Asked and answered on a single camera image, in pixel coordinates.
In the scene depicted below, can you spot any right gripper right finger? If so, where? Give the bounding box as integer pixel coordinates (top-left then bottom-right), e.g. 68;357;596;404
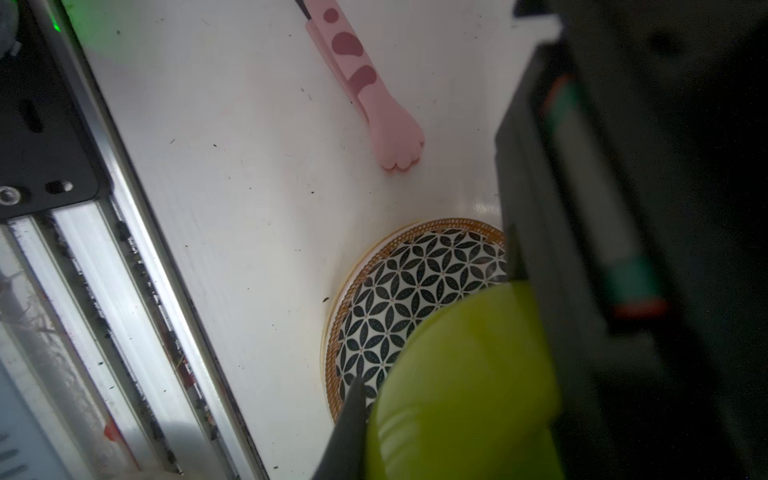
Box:
494;113;607;480

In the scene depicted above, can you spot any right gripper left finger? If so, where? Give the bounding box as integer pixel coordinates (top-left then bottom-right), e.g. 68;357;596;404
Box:
312;377;367;480

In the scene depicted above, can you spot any lime green bowl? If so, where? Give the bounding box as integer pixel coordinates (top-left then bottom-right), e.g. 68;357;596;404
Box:
364;281;564;479

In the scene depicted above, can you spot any white patterned plate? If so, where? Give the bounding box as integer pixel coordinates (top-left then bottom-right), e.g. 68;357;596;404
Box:
323;218;507;419

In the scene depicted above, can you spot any pink cat paw knife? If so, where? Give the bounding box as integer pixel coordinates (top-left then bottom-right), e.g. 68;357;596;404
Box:
296;0;425;171

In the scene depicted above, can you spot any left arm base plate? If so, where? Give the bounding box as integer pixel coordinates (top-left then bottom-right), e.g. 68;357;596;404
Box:
1;1;108;221

